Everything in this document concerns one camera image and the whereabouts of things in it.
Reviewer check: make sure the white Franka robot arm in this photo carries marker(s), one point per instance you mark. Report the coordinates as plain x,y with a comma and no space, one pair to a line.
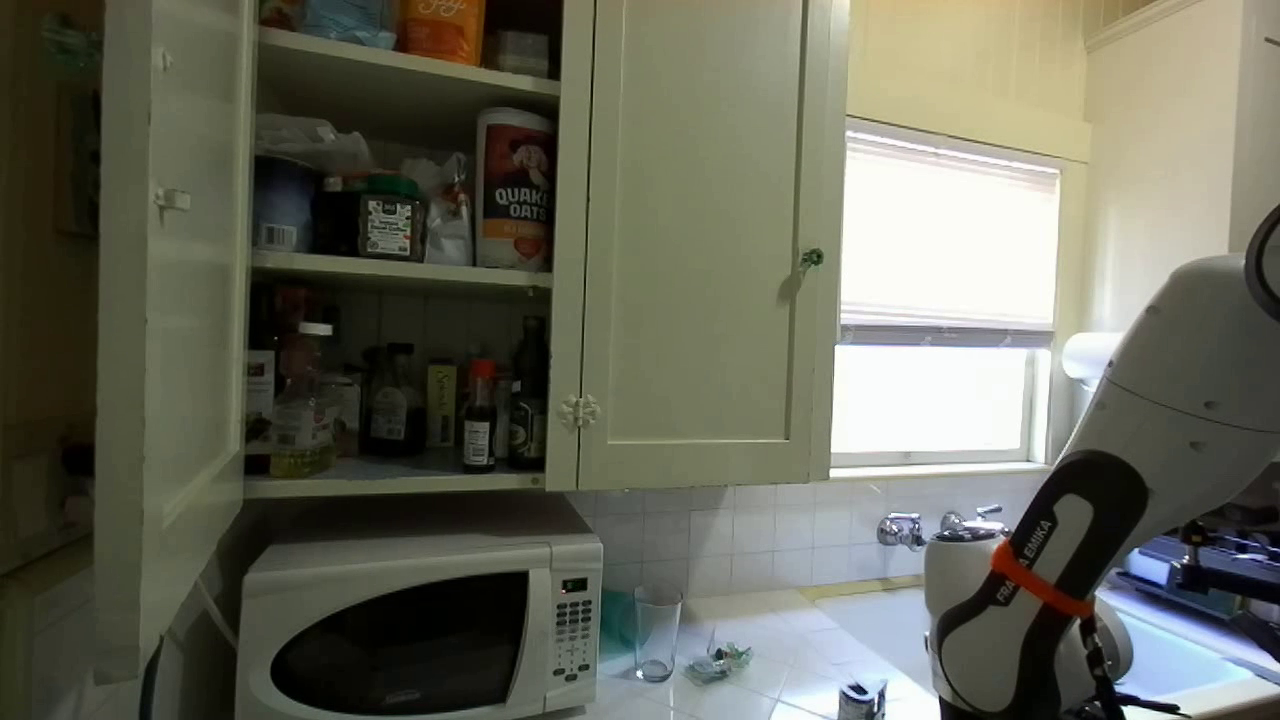
1203,386

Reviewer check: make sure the clear drinking glass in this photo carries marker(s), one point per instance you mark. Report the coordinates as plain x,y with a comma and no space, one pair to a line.
657,640

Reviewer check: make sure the cream cabinet door green knob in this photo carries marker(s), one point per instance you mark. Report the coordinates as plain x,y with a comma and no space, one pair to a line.
704,266

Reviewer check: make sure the tall dark bottle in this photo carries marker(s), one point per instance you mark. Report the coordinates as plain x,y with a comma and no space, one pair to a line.
524,401

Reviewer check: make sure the red cap sauce bottle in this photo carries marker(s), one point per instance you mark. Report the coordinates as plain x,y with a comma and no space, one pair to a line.
479,422

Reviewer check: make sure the yellowish small box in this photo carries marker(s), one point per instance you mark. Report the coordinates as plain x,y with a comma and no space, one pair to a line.
441,405

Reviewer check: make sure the Quaker oats canister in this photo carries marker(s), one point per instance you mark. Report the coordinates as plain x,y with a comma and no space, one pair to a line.
514,187

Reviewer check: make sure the plastic spice bag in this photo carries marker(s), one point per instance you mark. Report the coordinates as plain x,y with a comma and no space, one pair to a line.
450,214

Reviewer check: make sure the dark glass jar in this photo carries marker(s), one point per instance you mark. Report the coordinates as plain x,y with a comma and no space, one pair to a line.
390,401

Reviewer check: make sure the green lid jar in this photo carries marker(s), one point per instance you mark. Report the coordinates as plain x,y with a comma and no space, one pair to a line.
393,220

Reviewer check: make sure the chrome sink faucet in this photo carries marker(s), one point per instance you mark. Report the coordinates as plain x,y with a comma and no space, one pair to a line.
902,531

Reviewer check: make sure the dark tin can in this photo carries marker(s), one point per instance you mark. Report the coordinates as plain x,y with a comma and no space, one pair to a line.
522,49

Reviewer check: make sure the white window blind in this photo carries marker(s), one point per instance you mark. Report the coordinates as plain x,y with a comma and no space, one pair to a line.
945,227

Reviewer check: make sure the white cap bottle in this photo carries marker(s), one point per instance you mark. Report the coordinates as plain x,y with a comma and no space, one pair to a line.
307,405

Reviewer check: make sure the small dark jar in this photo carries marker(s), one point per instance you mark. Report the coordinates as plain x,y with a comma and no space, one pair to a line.
336,218

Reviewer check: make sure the white kitchen sink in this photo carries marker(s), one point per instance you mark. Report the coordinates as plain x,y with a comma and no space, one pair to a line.
883,624

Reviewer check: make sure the white microwave oven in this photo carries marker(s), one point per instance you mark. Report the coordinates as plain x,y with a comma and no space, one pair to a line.
400,624

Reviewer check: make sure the white label carton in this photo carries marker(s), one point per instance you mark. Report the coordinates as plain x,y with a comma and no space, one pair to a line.
259,401

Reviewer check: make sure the orange food package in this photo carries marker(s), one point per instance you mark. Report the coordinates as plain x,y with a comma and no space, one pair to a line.
444,26

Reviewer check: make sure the white and blue tub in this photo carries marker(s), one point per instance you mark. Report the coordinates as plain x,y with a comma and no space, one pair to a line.
283,207

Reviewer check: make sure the clear plastic bag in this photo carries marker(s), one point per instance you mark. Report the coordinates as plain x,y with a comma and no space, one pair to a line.
313,142

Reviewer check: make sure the small round black-white object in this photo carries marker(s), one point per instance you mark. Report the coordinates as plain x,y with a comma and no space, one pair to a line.
862,698

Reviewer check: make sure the blue food packet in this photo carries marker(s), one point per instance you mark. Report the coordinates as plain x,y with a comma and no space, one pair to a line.
346,18

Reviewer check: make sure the cream cabinet door with latch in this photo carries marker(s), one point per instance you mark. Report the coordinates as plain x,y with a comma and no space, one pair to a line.
164,333

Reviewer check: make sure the white cabinet door latch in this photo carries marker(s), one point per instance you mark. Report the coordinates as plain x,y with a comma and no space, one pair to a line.
168,201

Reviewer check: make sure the dark dish rack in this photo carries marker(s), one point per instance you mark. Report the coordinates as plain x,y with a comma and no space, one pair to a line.
1203,567

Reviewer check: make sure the cream wall cabinet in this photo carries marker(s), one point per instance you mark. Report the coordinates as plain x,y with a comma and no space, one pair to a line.
400,285

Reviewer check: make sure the cream window frame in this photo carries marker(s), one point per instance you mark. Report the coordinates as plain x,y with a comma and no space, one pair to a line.
932,471

